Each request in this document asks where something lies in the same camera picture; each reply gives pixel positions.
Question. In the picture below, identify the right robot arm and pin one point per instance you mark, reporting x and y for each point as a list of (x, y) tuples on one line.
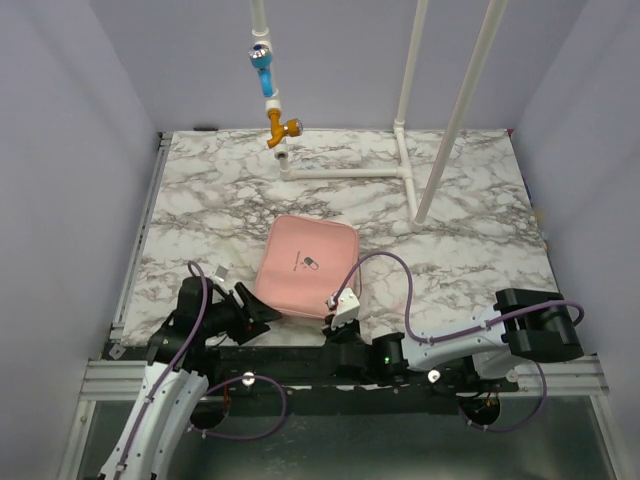
[(522, 325)]

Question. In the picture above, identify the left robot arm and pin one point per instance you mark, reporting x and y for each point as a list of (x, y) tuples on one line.
[(179, 370)]

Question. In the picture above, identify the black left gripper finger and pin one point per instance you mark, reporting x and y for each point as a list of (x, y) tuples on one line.
[(247, 332), (253, 308)]

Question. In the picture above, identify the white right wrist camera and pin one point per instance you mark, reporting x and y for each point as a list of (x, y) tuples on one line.
[(343, 307)]

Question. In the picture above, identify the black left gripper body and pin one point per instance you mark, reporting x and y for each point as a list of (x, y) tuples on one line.
[(224, 319)]

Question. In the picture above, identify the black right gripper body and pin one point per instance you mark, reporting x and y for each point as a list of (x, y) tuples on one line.
[(340, 334)]

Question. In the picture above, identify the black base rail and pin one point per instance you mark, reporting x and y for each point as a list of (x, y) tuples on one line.
[(339, 380)]

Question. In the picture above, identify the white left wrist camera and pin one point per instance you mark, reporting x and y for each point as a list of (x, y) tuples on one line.
[(219, 277)]

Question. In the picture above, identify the blue valve handle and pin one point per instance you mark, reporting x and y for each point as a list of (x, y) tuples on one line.
[(261, 59)]

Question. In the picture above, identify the pink medicine kit case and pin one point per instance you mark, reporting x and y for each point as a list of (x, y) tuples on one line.
[(304, 262)]

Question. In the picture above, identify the white PVC pipe frame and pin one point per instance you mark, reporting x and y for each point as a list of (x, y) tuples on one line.
[(418, 206)]

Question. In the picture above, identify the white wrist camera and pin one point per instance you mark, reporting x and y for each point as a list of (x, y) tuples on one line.
[(343, 307), (219, 277)]

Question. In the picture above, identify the orange brass faucet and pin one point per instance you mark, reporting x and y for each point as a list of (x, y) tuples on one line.
[(279, 131)]

